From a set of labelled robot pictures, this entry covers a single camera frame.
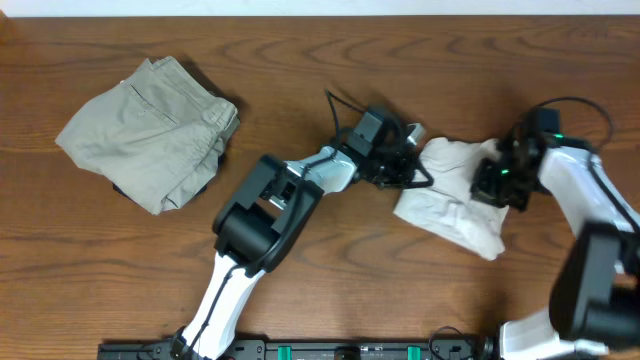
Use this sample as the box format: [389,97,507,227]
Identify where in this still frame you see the folded khaki shorts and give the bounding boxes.
[56,56,240,215]

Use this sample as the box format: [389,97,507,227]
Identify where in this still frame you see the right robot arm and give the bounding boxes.
[470,105,639,359]

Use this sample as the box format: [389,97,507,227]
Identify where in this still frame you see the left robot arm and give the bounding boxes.
[169,106,434,359]

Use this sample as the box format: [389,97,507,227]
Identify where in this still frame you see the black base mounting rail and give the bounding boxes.
[97,337,492,360]

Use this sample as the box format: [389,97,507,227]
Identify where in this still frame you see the white t-shirt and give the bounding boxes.
[394,137,509,261]

